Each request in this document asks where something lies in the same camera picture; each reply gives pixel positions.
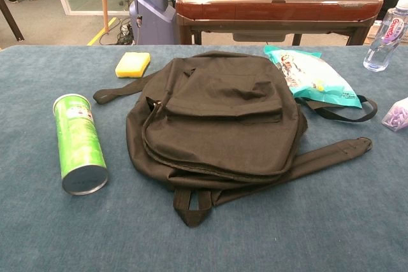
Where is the clear plastic water bottle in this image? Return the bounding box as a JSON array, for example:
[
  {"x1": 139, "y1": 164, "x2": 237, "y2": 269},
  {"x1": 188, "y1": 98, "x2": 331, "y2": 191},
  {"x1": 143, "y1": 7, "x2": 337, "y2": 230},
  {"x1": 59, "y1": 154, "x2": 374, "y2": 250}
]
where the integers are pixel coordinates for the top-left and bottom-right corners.
[{"x1": 363, "y1": 0, "x2": 408, "y2": 72}]

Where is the white plastic basket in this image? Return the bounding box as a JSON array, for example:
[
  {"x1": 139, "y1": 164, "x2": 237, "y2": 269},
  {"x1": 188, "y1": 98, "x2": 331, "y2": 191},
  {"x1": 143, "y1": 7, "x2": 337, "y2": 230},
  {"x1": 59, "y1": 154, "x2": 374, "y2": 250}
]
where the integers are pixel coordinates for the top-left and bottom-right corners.
[{"x1": 366, "y1": 20, "x2": 408, "y2": 45}]

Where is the green chips can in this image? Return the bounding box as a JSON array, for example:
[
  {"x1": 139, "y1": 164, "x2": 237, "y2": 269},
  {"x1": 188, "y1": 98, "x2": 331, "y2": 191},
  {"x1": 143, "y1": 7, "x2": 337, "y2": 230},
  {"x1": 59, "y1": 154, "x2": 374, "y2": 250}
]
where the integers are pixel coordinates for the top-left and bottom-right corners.
[{"x1": 52, "y1": 93, "x2": 109, "y2": 196}]

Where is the brown mahjong table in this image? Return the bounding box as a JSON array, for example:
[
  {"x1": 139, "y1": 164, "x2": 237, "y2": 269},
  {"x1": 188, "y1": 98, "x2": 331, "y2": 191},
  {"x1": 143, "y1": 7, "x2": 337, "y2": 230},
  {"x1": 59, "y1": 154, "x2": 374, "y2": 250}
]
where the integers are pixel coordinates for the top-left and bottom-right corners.
[{"x1": 175, "y1": 0, "x2": 384, "y2": 46}]

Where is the dark table leg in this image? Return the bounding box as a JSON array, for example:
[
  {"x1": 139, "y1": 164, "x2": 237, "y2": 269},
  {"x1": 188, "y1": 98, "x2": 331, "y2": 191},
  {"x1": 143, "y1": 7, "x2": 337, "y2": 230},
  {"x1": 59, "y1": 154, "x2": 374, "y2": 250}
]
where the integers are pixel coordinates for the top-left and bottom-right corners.
[{"x1": 0, "y1": 0, "x2": 25, "y2": 42}]

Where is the teal snack bag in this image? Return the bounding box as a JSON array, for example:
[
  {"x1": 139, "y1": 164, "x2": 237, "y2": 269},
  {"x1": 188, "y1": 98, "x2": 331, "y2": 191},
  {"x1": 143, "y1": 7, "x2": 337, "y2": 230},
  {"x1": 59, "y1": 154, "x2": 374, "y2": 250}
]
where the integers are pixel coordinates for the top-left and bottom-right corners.
[{"x1": 263, "y1": 45, "x2": 363, "y2": 110}]

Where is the black floor cable tangle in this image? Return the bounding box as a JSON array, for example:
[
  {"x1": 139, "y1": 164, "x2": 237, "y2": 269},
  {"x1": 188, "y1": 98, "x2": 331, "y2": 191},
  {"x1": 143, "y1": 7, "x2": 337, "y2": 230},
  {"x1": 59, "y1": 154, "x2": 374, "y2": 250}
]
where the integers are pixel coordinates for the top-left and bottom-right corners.
[{"x1": 98, "y1": 17, "x2": 133, "y2": 46}]

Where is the black fabric backpack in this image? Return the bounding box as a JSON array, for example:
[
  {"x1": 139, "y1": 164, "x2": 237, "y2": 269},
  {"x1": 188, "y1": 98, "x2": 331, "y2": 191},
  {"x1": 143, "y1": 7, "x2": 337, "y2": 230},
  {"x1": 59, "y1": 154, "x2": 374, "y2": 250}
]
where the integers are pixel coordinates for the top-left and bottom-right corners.
[{"x1": 92, "y1": 50, "x2": 379, "y2": 229}]

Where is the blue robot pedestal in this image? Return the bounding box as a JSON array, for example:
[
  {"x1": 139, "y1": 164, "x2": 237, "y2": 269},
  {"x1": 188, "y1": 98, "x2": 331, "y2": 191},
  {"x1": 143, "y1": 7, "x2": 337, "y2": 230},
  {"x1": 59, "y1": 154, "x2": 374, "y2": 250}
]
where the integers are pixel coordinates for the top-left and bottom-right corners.
[{"x1": 129, "y1": 0, "x2": 178, "y2": 46}]

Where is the purple candy clear bag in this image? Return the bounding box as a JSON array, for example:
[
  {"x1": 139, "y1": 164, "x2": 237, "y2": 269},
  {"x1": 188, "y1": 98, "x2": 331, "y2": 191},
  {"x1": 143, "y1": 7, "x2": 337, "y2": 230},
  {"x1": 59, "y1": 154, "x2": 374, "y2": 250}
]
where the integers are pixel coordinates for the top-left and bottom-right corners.
[{"x1": 381, "y1": 96, "x2": 408, "y2": 132}]

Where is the blue felt table cover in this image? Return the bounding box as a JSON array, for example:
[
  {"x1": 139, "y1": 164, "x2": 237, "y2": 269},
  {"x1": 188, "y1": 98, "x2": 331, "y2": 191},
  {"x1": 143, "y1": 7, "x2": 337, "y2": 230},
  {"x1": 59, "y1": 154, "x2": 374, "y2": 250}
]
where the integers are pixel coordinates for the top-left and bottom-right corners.
[{"x1": 0, "y1": 45, "x2": 408, "y2": 272}]

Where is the yellow sponge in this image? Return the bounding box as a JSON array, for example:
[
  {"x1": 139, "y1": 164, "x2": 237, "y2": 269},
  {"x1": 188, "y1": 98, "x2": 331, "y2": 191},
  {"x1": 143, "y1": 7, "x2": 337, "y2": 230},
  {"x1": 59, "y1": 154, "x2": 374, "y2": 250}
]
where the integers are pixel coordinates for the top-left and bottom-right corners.
[{"x1": 114, "y1": 51, "x2": 151, "y2": 79}]

